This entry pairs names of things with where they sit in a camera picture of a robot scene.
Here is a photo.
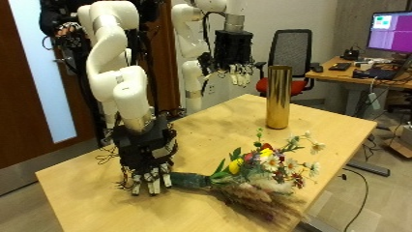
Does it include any flower bouquet with green stem wrap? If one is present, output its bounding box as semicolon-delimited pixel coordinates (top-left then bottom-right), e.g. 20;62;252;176
168;127;327;224

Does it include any tall gold cylinder vase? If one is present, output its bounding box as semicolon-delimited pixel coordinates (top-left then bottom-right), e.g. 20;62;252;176
266;65;294;131

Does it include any black mesh office chair red seat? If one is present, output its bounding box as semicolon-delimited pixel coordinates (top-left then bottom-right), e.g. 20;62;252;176
254;28;322;98

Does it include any brown wooden door leaf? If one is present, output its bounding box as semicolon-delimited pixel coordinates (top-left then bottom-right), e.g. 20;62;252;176
143;0;183;114

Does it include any wooden office desk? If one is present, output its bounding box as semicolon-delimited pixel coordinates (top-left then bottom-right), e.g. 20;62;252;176
306;56;412;117

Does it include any black keyboard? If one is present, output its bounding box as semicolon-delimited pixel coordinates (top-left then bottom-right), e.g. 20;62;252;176
328;62;354;72

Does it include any small black desk device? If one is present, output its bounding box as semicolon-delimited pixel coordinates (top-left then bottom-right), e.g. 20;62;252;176
342;47;363;62

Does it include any brown door with frosted glass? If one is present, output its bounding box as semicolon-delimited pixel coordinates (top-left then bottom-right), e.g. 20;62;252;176
0;0;102;170

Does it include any dark laptop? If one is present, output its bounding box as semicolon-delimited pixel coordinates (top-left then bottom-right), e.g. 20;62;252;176
352;67;400;81

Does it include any white power adapter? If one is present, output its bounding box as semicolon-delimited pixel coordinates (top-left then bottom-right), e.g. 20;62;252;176
367;91;383;111

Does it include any computer monitor with purple screen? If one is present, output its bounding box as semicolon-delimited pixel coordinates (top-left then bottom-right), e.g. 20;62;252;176
366;11;412;55

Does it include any person in black clothing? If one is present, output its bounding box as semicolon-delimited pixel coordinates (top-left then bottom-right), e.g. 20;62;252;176
38;0;102;76

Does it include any grey table foot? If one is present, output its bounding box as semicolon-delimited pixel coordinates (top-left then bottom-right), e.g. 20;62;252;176
346;159;392;178
295;213;343;232

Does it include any cardboard box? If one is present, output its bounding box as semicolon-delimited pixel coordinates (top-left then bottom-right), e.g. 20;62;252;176
383;121;412;160

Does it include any black floor cable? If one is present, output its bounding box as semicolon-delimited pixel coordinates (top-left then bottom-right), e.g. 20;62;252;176
338;167;371;232

